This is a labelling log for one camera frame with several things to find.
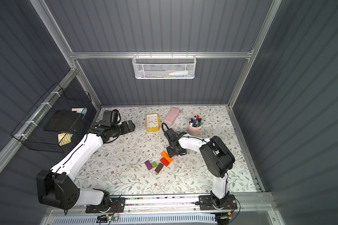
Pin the purple building block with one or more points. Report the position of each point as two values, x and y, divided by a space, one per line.
148 165

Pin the black notebook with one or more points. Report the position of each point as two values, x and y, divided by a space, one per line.
62 121

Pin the pink pen cup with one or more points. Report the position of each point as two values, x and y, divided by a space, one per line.
194 127

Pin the white marker in basket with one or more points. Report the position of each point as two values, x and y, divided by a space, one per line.
179 73

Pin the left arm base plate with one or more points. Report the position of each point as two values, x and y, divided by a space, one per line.
115 205

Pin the red building block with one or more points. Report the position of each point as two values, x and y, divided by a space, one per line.
165 162

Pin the pink pencil case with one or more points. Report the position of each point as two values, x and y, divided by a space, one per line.
171 116

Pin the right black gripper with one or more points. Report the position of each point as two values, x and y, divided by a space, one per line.
172 135

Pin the brown building block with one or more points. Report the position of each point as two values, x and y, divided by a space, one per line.
159 168

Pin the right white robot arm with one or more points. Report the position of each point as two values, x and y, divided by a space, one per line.
217 157

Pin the black wire wall basket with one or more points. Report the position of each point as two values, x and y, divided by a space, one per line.
31 134

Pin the yellow sticky notes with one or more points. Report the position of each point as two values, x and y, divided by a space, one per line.
64 138

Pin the pastel sticky notes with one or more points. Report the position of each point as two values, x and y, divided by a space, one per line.
79 110

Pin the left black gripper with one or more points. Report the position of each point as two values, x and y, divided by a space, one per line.
128 126

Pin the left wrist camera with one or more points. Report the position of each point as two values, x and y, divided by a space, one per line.
111 117

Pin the orange building block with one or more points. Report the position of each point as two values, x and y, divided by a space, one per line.
166 156

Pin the white wire mesh basket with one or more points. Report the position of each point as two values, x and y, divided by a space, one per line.
159 68

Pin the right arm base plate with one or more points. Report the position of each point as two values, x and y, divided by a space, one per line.
206 202

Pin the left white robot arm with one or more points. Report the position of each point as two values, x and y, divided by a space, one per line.
56 186

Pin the small green circuit board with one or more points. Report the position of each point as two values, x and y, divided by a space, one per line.
106 219

